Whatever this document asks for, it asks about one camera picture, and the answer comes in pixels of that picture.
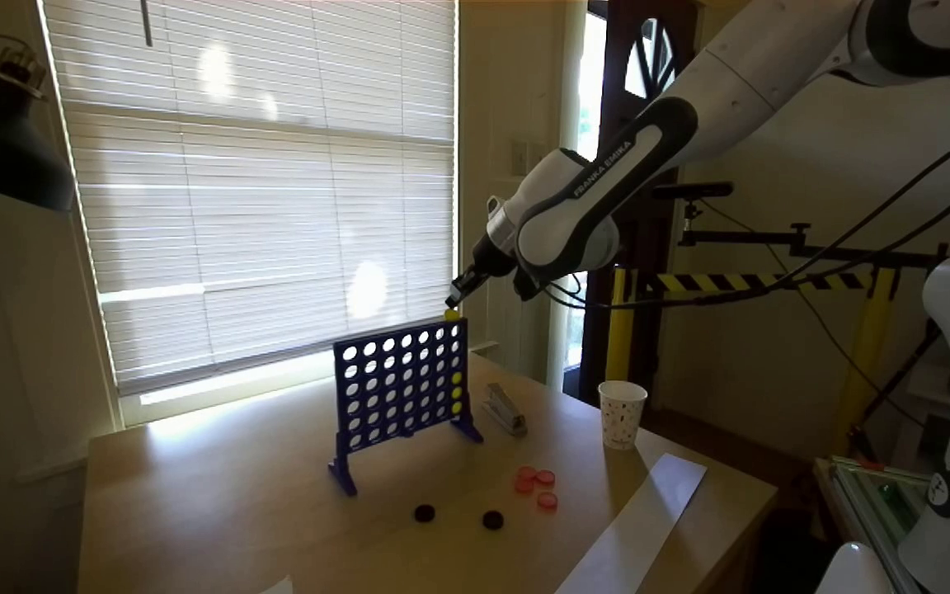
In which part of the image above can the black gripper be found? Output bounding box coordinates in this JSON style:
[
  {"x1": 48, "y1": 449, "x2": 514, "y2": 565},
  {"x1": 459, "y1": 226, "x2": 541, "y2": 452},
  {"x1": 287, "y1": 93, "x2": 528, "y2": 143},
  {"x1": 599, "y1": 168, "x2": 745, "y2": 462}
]
[{"x1": 444, "y1": 223, "x2": 524, "y2": 313}]

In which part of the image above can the blue upright gameboard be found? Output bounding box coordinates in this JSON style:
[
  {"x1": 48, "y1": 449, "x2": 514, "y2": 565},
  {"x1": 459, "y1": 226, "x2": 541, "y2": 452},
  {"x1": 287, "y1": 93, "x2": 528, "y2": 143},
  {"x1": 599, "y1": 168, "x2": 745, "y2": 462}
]
[{"x1": 326, "y1": 316, "x2": 490, "y2": 499}]

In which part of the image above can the small grey white box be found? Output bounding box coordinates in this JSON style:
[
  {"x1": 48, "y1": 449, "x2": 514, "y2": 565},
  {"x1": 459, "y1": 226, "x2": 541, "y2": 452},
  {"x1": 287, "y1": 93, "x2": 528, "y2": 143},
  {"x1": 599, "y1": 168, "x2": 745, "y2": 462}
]
[{"x1": 483, "y1": 381, "x2": 530, "y2": 442}]

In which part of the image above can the white paper cup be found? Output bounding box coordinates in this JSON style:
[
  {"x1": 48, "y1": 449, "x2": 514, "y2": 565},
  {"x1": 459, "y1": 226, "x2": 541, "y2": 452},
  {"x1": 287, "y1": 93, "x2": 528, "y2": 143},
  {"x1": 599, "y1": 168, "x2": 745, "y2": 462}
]
[{"x1": 595, "y1": 376, "x2": 655, "y2": 452}]

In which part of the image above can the white window blind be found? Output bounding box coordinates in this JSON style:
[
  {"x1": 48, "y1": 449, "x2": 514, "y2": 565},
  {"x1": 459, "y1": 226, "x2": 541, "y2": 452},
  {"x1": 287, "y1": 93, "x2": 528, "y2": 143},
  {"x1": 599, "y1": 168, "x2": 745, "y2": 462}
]
[{"x1": 39, "y1": 0, "x2": 463, "y2": 389}]

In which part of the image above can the dark wooden door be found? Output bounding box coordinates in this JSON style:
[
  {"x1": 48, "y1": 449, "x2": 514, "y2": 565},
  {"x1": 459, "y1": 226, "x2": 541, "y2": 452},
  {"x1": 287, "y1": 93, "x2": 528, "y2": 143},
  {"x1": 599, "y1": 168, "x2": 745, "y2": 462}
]
[{"x1": 573, "y1": 0, "x2": 703, "y2": 404}]

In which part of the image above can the yellow black striped barrier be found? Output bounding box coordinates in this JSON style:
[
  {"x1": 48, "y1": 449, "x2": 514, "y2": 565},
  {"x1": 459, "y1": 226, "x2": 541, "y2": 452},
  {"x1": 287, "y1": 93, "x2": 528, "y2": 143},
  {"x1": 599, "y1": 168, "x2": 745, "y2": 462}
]
[{"x1": 604, "y1": 262, "x2": 909, "y2": 454}]

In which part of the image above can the green white game box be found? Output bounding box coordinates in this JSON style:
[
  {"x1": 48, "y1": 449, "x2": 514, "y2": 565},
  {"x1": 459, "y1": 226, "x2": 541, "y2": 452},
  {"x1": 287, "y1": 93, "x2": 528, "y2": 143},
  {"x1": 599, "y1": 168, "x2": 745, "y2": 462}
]
[{"x1": 816, "y1": 452, "x2": 941, "y2": 553}]

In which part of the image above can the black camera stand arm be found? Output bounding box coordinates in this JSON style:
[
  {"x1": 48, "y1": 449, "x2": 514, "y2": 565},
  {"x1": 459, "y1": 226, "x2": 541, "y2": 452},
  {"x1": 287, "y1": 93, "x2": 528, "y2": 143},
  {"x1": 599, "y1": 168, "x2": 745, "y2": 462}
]
[{"x1": 678, "y1": 221, "x2": 950, "y2": 277}]

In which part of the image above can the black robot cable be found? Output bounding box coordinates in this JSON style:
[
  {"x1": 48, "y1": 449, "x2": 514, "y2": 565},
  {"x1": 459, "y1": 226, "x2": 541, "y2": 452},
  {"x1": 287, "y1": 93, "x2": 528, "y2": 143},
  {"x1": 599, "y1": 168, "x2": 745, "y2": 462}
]
[{"x1": 537, "y1": 110, "x2": 950, "y2": 425}]

